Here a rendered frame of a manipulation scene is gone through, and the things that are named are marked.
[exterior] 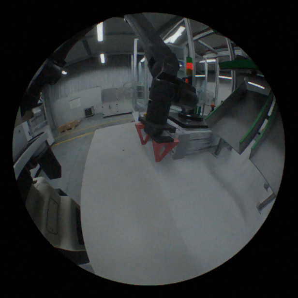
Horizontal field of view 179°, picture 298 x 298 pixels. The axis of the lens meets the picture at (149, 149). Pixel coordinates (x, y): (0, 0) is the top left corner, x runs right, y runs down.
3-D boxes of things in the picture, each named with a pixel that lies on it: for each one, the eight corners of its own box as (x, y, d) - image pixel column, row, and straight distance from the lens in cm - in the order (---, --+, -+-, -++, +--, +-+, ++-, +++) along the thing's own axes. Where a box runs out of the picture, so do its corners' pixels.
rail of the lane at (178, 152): (173, 160, 31) (179, 131, 26) (138, 112, 111) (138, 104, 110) (186, 157, 34) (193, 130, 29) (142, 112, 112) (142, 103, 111)
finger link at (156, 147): (158, 150, 29) (165, 123, 26) (171, 164, 25) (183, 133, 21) (140, 153, 26) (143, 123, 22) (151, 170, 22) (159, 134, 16)
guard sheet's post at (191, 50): (189, 112, 71) (186, 18, 114) (186, 112, 74) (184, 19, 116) (192, 113, 73) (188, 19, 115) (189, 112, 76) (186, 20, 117)
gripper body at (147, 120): (155, 122, 30) (159, 101, 29) (175, 135, 22) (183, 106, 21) (137, 122, 27) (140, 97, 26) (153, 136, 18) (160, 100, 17)
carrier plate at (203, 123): (185, 130, 34) (186, 125, 33) (161, 115, 54) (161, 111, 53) (218, 129, 52) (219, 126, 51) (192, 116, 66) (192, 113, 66)
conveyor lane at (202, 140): (183, 157, 34) (189, 133, 29) (156, 126, 60) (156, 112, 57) (250, 138, 145) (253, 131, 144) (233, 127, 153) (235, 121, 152)
